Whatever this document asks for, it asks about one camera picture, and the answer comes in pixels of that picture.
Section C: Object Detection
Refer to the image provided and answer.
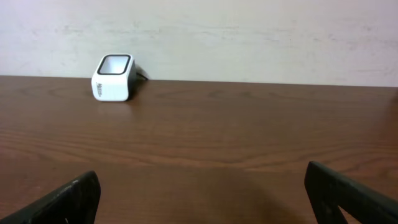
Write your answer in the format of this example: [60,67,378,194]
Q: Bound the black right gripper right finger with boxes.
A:
[304,161,397,224]

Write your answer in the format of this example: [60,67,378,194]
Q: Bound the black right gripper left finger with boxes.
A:
[1,170,101,224]

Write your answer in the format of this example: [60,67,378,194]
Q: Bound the white barcode scanner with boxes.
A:
[91,54,137,101]

